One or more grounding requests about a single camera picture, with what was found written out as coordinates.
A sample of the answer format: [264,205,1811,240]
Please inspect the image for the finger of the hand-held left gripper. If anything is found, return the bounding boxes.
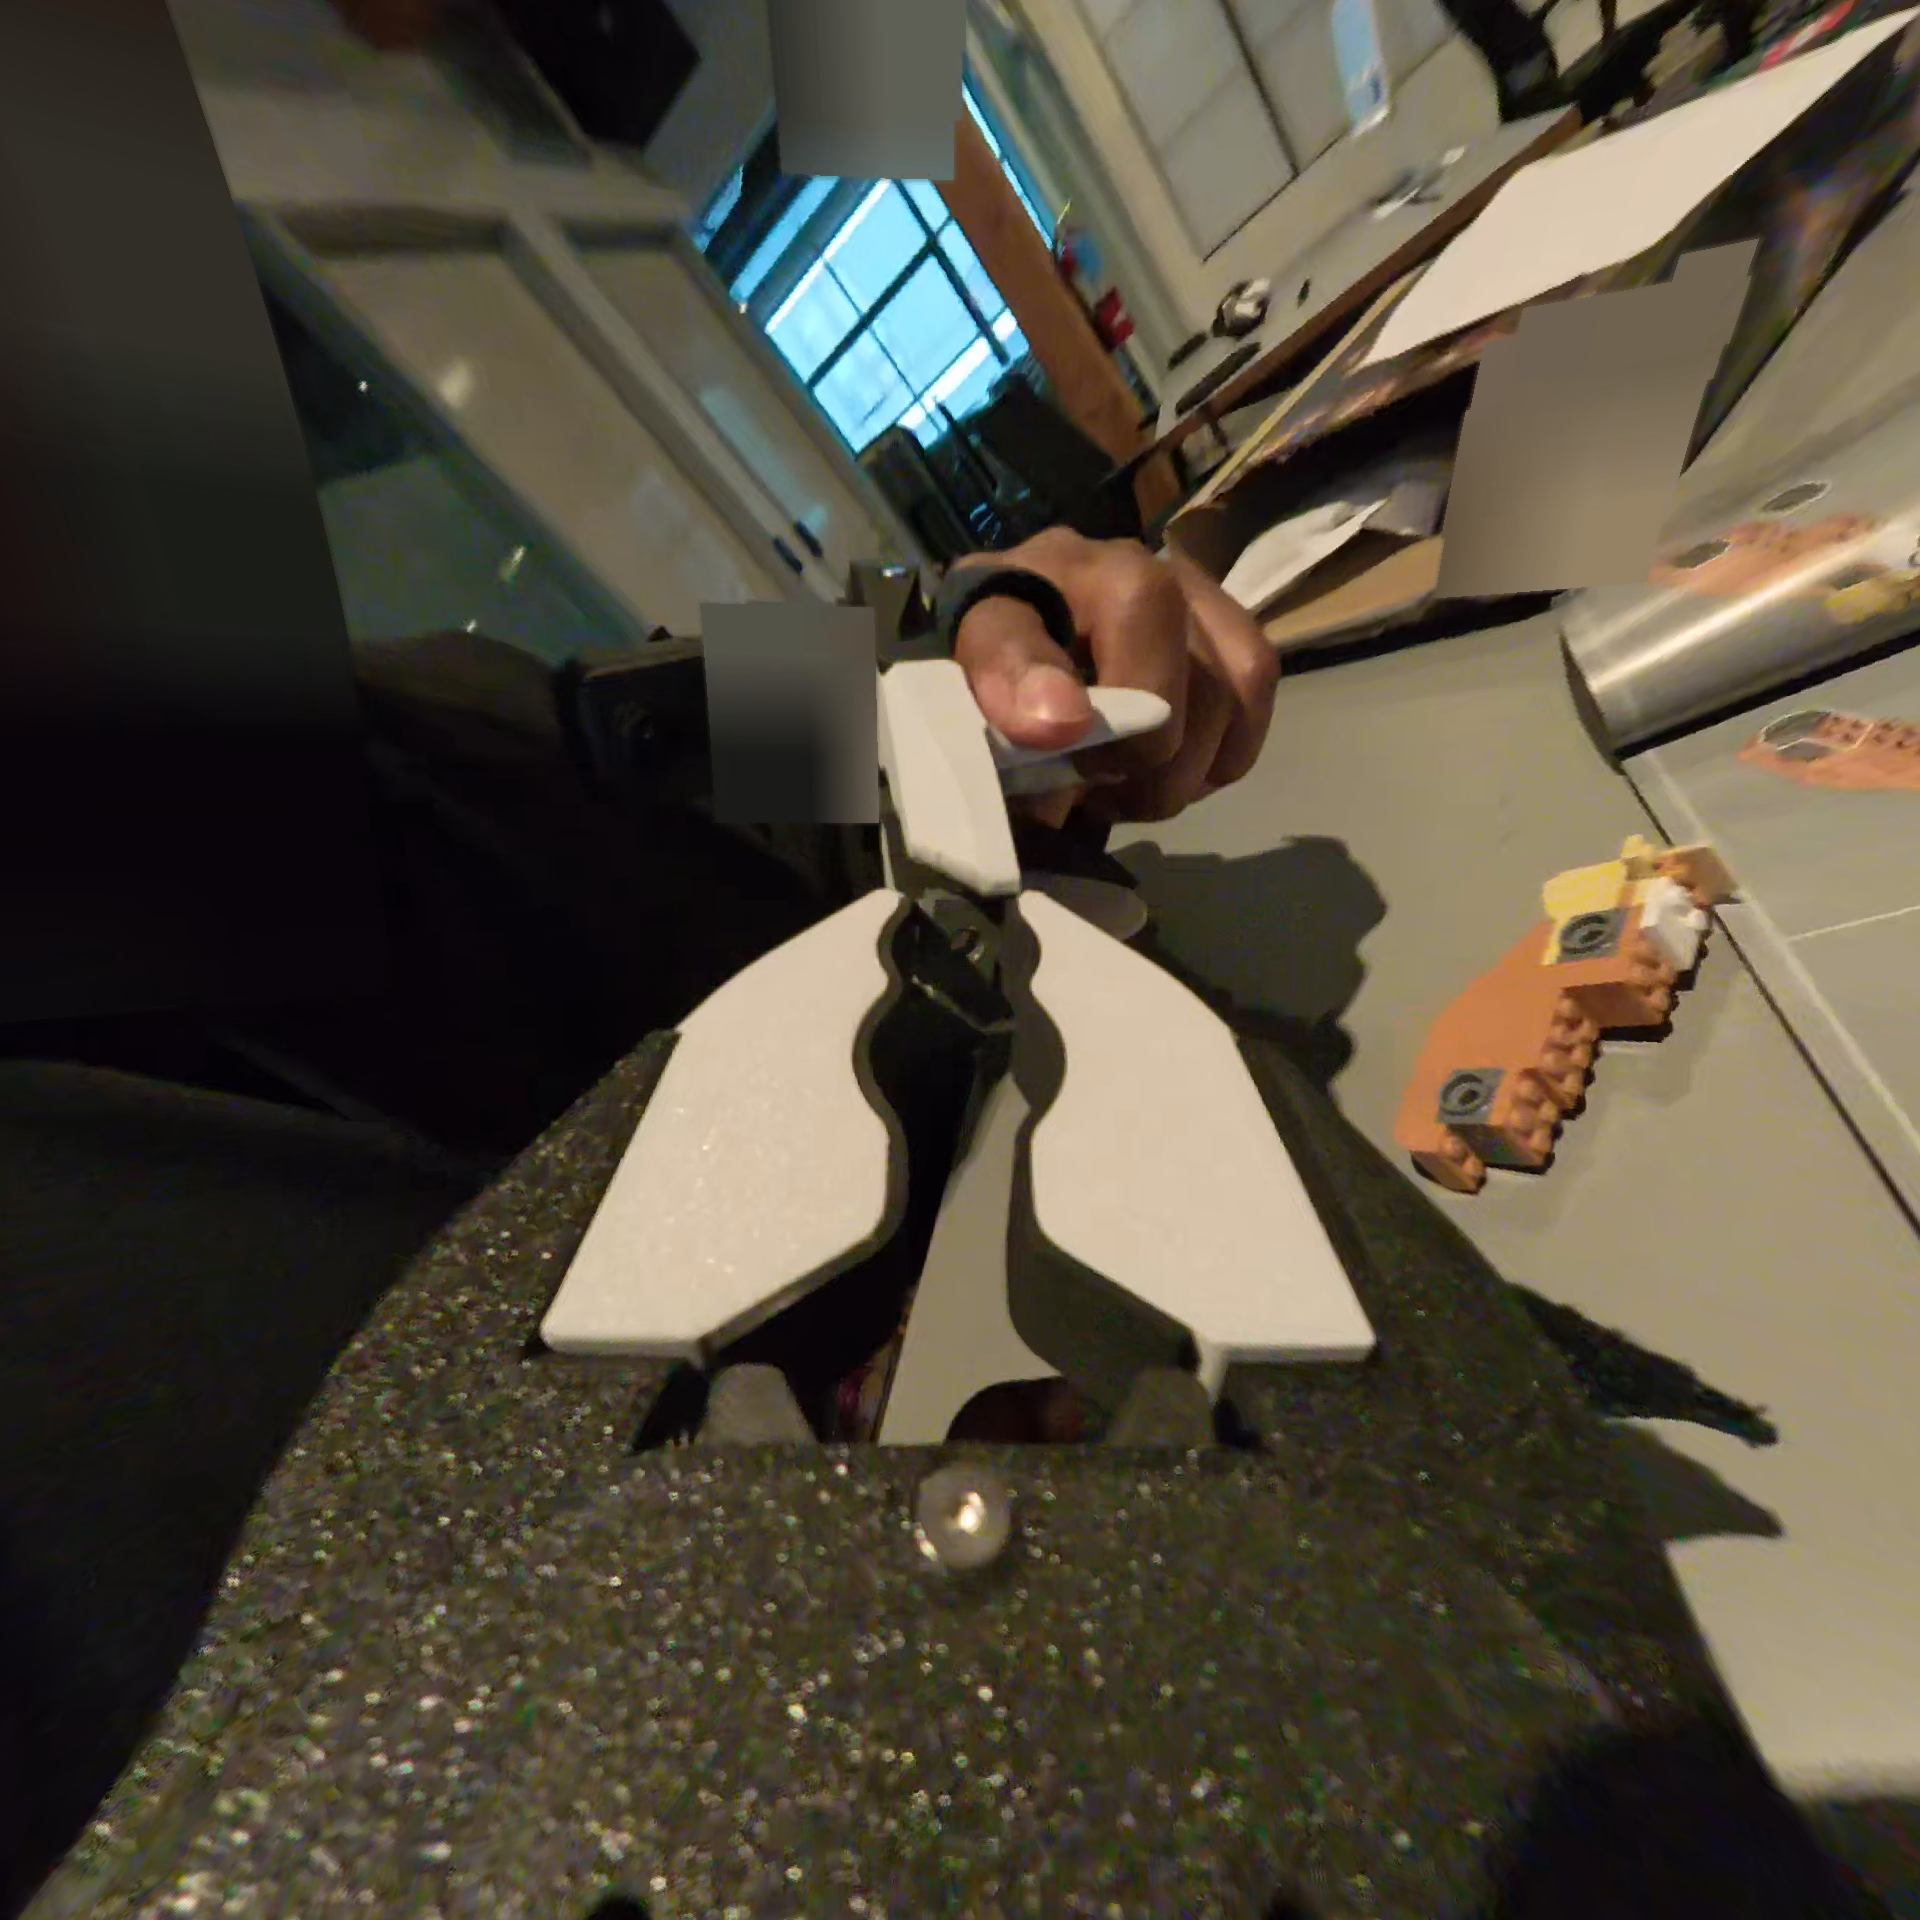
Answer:
[982,688,1178,801]
[874,657,1026,903]

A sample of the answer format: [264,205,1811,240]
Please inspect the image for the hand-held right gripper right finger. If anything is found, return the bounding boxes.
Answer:
[1008,895,1380,1421]

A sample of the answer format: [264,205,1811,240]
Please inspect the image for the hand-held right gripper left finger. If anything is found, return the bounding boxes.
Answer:
[537,888,914,1421]

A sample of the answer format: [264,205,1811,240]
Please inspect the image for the small black toy brick piece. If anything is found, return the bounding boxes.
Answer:
[896,884,1020,1041]

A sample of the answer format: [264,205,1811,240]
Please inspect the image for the orange toy brick model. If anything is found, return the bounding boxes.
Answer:
[1393,840,1742,1193]

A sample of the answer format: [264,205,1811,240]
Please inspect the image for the grey desk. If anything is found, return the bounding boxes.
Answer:
[884,599,1920,1802]

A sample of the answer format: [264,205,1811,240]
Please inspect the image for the person's left hand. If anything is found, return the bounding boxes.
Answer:
[945,525,1284,826]

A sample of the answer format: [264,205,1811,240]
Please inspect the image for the person's right hand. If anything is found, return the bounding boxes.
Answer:
[948,1377,1107,1448]

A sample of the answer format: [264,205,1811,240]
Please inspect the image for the black office chair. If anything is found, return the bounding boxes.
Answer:
[872,376,1121,564]

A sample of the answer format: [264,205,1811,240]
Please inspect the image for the toy set cardboard box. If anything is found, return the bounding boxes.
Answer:
[1162,8,1920,655]

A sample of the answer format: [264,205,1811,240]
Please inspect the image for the grey instruction booklet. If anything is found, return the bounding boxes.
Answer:
[1558,496,1920,1217]

